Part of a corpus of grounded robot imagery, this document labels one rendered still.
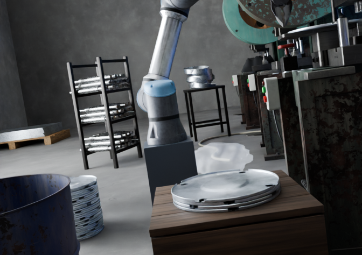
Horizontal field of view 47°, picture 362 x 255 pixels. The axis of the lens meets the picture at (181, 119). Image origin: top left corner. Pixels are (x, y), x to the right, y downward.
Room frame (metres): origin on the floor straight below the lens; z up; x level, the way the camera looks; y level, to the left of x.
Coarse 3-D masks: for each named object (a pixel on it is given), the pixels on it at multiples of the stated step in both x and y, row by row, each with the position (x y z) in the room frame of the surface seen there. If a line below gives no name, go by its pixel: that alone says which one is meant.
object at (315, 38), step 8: (352, 24) 1.44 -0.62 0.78; (296, 32) 1.46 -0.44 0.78; (304, 32) 1.46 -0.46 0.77; (312, 32) 1.45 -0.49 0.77; (320, 32) 1.47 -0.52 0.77; (328, 32) 1.47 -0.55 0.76; (336, 32) 1.47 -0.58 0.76; (312, 40) 1.55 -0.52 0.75; (320, 40) 1.47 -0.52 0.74; (328, 40) 1.47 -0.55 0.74; (336, 40) 1.47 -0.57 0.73; (320, 48) 1.47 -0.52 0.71; (328, 48) 1.47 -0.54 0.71; (320, 56) 1.48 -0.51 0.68; (320, 64) 1.48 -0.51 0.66
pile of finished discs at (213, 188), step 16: (192, 176) 1.22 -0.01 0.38; (208, 176) 1.22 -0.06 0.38; (224, 176) 1.19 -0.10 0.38; (240, 176) 1.17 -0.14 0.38; (256, 176) 1.14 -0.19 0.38; (272, 176) 1.12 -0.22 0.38; (176, 192) 1.10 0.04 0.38; (192, 192) 1.08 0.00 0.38; (208, 192) 1.05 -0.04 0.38; (224, 192) 1.03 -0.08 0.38; (240, 192) 1.01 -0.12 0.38; (256, 192) 0.98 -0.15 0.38; (272, 192) 1.01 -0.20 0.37; (192, 208) 1.02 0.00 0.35; (208, 208) 0.97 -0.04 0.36; (224, 208) 0.97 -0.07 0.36; (240, 208) 0.96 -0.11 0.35
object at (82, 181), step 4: (72, 176) 2.16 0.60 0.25; (80, 176) 2.15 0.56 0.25; (84, 176) 2.14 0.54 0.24; (88, 176) 2.13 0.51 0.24; (92, 176) 2.11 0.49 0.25; (72, 180) 2.06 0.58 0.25; (76, 180) 2.04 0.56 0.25; (80, 180) 2.06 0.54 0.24; (84, 180) 2.05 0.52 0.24; (88, 180) 2.03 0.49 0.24; (92, 180) 2.02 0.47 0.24; (72, 184) 1.97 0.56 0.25; (76, 184) 1.98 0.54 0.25; (80, 184) 1.97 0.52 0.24; (84, 184) 1.96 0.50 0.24; (88, 184) 1.94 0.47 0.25; (72, 188) 1.88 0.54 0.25; (76, 188) 1.89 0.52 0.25
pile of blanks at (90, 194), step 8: (96, 184) 2.01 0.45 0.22; (72, 192) 1.88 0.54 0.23; (80, 192) 1.90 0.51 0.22; (88, 192) 1.93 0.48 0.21; (96, 192) 1.99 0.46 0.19; (72, 200) 1.88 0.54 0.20; (80, 200) 1.90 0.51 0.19; (88, 200) 1.95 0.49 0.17; (96, 200) 1.98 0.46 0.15; (80, 208) 1.90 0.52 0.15; (88, 208) 1.92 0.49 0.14; (96, 208) 1.98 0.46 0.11; (80, 216) 1.91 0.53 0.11; (88, 216) 1.91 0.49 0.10; (96, 216) 1.96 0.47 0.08; (80, 224) 1.89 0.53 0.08; (88, 224) 1.91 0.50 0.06; (96, 224) 1.95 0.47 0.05; (80, 232) 1.88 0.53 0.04; (88, 232) 1.92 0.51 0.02; (96, 232) 1.96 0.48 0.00; (80, 240) 1.88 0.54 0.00
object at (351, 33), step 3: (357, 24) 1.43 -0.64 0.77; (360, 24) 1.43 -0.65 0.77; (354, 27) 1.46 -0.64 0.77; (357, 27) 1.44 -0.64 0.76; (360, 27) 1.43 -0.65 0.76; (351, 30) 1.50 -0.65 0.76; (354, 30) 1.47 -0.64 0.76; (357, 30) 1.44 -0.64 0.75; (360, 30) 1.43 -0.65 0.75; (351, 33) 1.51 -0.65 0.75; (354, 33) 1.47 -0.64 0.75; (357, 33) 1.44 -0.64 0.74; (360, 33) 1.43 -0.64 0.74; (351, 36) 1.51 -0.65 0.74
